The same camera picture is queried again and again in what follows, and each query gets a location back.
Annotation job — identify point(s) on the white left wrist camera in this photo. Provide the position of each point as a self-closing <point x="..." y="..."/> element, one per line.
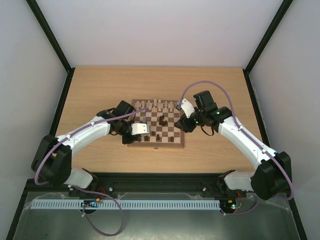
<point x="140" y="129"/>

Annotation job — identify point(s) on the controller board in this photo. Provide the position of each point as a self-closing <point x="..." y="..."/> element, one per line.
<point x="91" y="203"/>
<point x="232" y="204"/>

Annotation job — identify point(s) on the left controller board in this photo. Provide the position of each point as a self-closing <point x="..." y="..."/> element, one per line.
<point x="91" y="203"/>

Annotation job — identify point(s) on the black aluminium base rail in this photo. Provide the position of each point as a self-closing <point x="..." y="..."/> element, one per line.
<point x="221" y="186"/>

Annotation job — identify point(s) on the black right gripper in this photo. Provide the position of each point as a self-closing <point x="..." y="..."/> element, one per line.
<point x="184" y="123"/>

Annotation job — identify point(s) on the pile of dark chess pieces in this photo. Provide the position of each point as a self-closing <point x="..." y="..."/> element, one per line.
<point x="162" y="122"/>

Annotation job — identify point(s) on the white slotted cable duct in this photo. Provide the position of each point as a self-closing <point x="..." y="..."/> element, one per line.
<point x="73" y="204"/>

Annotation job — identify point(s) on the wooden chess board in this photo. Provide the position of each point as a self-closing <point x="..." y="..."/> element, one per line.
<point x="165" y="132"/>

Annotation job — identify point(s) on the row of white chess pieces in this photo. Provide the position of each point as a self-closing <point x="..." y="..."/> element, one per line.
<point x="155" y="105"/>

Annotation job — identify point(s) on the right controller board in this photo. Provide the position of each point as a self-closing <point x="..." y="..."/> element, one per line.
<point x="232" y="204"/>

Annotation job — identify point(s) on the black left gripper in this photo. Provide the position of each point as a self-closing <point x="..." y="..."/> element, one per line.
<point x="125" y="140"/>

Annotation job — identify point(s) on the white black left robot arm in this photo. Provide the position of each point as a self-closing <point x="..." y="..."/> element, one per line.
<point x="52" y="163"/>

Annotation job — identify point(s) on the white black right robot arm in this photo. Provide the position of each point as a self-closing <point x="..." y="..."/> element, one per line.
<point x="250" y="150"/>

